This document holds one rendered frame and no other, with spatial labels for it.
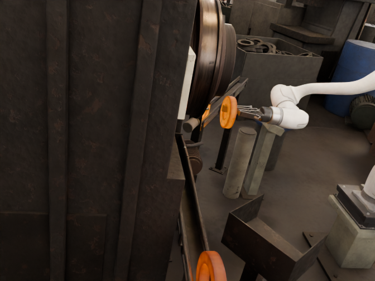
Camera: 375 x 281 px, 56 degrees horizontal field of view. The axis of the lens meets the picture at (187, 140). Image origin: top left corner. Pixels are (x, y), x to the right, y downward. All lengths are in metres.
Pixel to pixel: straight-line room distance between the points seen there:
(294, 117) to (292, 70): 2.18
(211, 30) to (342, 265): 1.61
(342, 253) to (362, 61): 2.87
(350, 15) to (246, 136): 3.38
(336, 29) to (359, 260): 3.52
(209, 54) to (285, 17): 4.24
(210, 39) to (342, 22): 4.19
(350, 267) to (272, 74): 2.14
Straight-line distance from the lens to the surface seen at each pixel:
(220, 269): 0.94
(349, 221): 2.14
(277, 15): 5.29
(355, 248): 2.27
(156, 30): 0.84
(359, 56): 4.70
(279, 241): 1.38
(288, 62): 3.88
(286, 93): 1.89
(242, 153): 2.35
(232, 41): 1.31
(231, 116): 1.64
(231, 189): 2.50
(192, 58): 0.90
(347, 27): 5.41
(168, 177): 1.05
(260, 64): 3.67
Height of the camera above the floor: 1.45
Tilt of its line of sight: 27 degrees down
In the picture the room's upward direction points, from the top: 11 degrees clockwise
